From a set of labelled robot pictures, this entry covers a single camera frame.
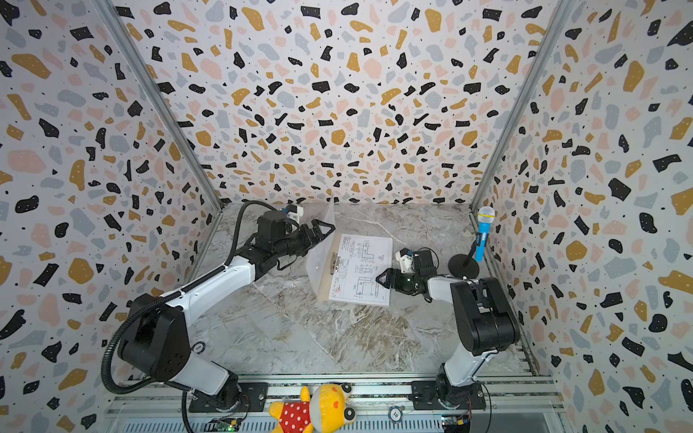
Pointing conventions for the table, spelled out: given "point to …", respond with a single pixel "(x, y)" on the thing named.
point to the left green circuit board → (223, 424)
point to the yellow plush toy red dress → (326, 410)
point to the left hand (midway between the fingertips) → (330, 229)
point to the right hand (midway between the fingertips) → (380, 276)
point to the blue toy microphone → (485, 216)
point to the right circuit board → (456, 424)
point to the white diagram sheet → (363, 259)
